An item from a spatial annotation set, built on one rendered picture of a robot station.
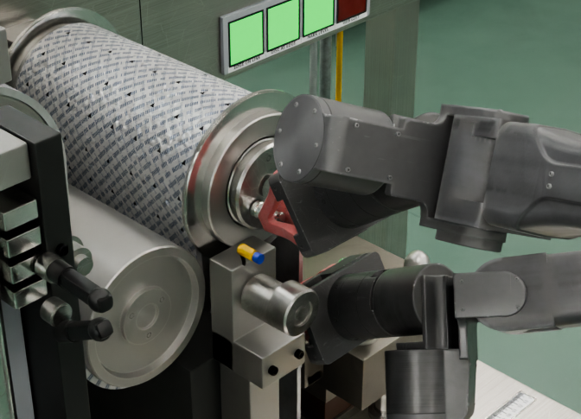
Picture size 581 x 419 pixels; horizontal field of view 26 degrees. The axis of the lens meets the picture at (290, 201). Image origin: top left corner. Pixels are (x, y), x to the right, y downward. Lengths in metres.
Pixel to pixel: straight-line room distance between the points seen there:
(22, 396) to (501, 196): 0.31
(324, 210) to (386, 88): 1.10
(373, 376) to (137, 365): 0.28
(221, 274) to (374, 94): 1.04
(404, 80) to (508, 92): 2.14
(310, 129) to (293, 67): 3.45
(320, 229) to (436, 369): 0.18
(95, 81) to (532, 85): 3.19
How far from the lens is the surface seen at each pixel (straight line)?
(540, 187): 0.72
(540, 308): 0.98
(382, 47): 1.96
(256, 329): 1.03
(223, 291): 1.00
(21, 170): 0.68
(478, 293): 0.98
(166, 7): 1.35
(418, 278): 1.00
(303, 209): 0.89
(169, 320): 1.02
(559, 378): 2.87
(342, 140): 0.77
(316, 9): 1.51
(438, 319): 1.01
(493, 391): 1.36
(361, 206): 0.87
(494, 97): 4.08
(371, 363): 1.19
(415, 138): 0.80
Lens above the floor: 1.75
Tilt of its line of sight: 30 degrees down
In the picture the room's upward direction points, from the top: straight up
